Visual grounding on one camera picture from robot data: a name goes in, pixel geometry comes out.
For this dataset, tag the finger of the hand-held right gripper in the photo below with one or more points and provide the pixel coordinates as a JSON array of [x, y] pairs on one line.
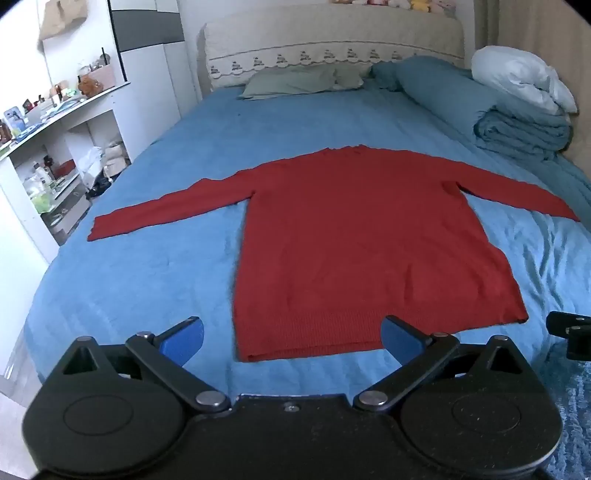
[[577, 332]]

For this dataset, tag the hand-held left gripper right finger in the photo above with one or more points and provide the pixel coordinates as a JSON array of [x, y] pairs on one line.
[[399, 340]]

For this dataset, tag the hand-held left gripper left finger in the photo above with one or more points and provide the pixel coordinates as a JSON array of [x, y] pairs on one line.
[[184, 340]]

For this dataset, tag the red knit sweater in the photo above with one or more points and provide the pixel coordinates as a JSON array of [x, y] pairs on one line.
[[360, 230]]

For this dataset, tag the blue bed sheet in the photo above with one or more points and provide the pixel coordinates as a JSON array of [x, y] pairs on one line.
[[184, 161]]

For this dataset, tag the white plush bag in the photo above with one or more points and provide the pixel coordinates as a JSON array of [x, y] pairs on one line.
[[114, 159]]

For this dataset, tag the red box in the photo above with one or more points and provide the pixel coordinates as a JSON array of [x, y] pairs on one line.
[[64, 168]]

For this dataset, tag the white shelf unit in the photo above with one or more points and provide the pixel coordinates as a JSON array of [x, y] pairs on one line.
[[92, 120]]

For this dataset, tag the folded blue duvet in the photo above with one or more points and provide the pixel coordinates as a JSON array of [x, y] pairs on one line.
[[461, 92]]

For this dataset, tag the white pillow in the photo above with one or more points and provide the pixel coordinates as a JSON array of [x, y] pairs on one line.
[[512, 74]]

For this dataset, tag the small green pillow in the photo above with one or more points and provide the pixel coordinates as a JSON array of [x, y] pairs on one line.
[[351, 76]]

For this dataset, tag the brown teddy bear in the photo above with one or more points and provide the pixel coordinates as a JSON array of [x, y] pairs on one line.
[[89, 86]]

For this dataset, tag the white and grey wardrobe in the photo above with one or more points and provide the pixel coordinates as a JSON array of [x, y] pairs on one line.
[[152, 69]]

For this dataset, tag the pink box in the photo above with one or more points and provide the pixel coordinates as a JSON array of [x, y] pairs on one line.
[[105, 76]]

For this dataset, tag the large green pillow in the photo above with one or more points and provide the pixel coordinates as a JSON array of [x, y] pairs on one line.
[[286, 83]]

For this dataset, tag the blue printed packet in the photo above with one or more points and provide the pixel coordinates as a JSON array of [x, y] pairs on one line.
[[14, 119]]

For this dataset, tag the beige curtain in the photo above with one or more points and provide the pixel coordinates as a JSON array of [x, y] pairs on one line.
[[531, 23]]

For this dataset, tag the row of plush toys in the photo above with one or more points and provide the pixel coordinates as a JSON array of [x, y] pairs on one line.
[[401, 3]]

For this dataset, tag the brown paper bag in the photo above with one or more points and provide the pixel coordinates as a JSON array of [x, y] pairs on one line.
[[64, 18]]

